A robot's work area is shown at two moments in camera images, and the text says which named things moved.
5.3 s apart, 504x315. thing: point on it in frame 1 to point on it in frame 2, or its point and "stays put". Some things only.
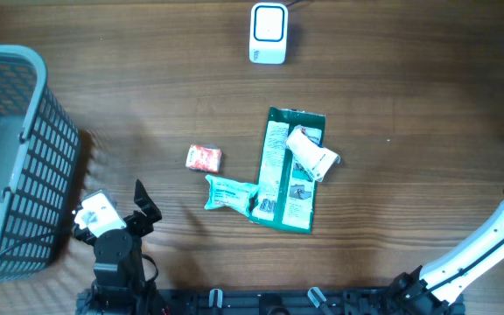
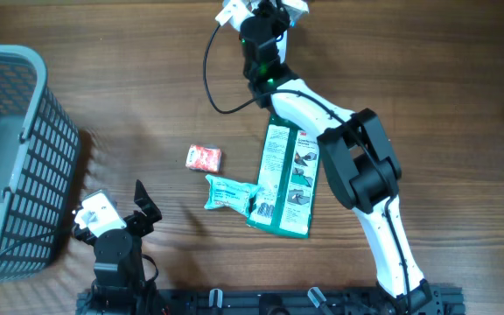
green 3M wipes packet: [287, 191] stays put
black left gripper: [143, 225] stays put
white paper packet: [315, 158] to [294, 9]
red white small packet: [206, 158] stays put
